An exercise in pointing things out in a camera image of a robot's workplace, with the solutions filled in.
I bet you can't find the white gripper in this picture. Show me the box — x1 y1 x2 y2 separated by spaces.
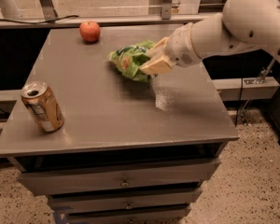
139 22 201 75

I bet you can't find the green rice chip bag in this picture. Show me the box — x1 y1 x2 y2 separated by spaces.
108 40 156 82

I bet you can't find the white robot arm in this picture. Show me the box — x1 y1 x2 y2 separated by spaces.
140 0 280 75

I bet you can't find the orange soda can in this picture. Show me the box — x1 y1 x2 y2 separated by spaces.
21 81 64 133

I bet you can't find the grey metal railing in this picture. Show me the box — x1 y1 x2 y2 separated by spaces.
0 12 214 29

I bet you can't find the red apple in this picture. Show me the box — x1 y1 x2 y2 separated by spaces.
79 21 101 42

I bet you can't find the grey drawer cabinet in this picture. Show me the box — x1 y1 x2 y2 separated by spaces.
0 23 240 224

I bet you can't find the top grey drawer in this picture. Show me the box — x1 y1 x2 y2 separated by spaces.
19 158 220 195

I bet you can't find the grey drawer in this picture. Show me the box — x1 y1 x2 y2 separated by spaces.
66 204 189 224
19 158 220 195
49 184 202 214

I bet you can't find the middle grey drawer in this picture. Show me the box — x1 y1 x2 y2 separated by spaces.
49 184 202 214

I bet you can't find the bottom grey drawer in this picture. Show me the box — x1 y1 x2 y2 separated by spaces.
66 204 189 224

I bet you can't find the metal bracket post right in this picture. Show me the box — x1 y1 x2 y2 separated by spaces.
161 0 172 20

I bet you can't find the metal bracket post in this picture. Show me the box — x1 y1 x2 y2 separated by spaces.
161 0 172 20
39 0 58 21

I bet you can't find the black cable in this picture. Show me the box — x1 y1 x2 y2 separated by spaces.
0 14 80 25

